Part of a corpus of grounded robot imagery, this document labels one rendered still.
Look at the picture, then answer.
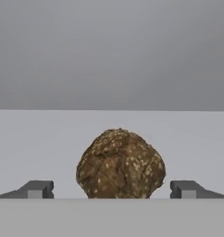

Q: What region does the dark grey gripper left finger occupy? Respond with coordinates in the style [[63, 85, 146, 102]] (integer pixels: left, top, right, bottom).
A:
[[0, 180, 55, 199]]

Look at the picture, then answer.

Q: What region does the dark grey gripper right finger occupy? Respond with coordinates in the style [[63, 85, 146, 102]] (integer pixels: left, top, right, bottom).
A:
[[169, 180, 224, 199]]

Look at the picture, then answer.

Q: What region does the brown seeded bread roll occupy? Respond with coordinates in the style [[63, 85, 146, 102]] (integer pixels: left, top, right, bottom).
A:
[[75, 128, 167, 200]]

